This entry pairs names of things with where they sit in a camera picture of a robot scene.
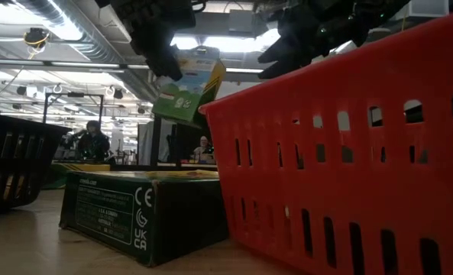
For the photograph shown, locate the person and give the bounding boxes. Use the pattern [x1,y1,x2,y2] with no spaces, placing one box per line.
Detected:
[60,120,112,161]
[193,135,216,164]

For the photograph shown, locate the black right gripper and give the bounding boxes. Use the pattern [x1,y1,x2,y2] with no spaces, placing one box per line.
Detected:
[257,0,368,79]

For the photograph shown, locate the black metal frame stand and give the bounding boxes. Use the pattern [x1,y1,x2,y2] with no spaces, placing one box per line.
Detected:
[41,92,105,127]

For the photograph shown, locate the long ceiling light bar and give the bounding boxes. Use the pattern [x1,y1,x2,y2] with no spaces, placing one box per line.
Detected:
[48,60,264,75]

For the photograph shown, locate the red plastic slotted basket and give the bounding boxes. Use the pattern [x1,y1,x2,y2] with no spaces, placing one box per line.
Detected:
[198,7,453,275]

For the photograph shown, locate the black plastic slotted basket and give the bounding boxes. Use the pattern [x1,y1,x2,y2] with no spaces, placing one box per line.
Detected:
[0,110,71,213]

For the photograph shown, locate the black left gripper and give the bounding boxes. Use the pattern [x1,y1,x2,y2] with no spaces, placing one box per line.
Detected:
[95,0,196,82]

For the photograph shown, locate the ceiling camera with yellow cable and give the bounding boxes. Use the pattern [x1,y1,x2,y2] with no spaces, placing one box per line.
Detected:
[22,27,52,50]

